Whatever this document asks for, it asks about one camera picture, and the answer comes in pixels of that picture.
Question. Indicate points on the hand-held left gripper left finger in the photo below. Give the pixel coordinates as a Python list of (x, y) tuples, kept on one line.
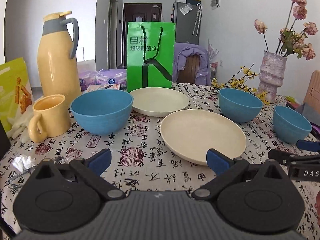
[(100, 160)]

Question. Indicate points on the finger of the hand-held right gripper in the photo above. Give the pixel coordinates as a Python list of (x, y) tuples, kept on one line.
[(308, 145), (282, 156)]

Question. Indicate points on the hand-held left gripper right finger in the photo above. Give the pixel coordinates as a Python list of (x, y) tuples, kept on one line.
[(217, 162)]

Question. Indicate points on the cream plate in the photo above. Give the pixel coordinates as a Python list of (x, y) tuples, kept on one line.
[(160, 101), (200, 132)]

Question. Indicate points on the large blue bowl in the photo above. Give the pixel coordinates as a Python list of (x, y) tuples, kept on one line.
[(100, 121)]

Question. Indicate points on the purple cloth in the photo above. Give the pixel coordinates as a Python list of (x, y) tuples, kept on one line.
[(317, 130)]

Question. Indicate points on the grey cloth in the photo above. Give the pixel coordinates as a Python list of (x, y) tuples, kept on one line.
[(307, 112)]

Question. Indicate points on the calligraphy print tablecloth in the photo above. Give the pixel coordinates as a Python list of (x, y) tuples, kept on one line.
[(140, 155)]

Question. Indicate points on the pink hard case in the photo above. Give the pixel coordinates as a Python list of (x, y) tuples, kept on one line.
[(313, 90)]

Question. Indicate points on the yellow mug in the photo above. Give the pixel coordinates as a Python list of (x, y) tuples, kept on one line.
[(53, 120)]

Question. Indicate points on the small flat box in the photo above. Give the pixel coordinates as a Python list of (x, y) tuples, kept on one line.
[(100, 88)]

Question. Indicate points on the mottled pink vase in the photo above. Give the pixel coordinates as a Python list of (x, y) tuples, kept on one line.
[(271, 75)]

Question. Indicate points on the purple tissue pack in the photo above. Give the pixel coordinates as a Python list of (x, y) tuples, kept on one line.
[(100, 76)]

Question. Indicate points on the clear plastic gloves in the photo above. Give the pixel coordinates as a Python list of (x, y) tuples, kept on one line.
[(20, 127)]

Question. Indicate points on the green paper bag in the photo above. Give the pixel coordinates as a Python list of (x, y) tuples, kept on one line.
[(135, 80)]

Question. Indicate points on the yellow flower branch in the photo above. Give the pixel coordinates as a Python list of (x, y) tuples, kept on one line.
[(250, 73)]

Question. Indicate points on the eyeglasses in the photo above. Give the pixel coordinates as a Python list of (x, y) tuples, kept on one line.
[(11, 183)]

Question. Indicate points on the wooden chair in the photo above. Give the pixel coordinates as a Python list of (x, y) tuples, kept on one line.
[(192, 70)]

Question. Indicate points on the white furniture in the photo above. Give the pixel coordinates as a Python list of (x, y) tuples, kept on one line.
[(86, 65)]

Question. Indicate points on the yellow thermos jug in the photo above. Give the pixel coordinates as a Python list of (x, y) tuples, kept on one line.
[(57, 67)]

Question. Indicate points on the dried purple grass sprigs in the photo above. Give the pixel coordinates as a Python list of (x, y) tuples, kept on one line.
[(213, 52)]

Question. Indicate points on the purple jacket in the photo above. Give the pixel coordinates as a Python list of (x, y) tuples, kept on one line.
[(180, 55)]

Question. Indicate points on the yellow-green snack bag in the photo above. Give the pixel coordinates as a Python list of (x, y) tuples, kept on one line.
[(12, 85)]

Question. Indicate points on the side room door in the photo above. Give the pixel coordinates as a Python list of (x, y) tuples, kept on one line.
[(113, 30)]

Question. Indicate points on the dried pink roses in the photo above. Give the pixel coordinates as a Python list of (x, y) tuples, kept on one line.
[(300, 11)]

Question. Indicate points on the grey refrigerator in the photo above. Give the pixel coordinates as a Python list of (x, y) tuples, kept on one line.
[(185, 27)]

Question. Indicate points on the folded umbrella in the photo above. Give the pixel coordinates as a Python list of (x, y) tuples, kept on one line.
[(197, 20)]

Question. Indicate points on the dark brown entrance door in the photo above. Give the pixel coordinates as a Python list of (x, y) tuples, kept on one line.
[(140, 12)]

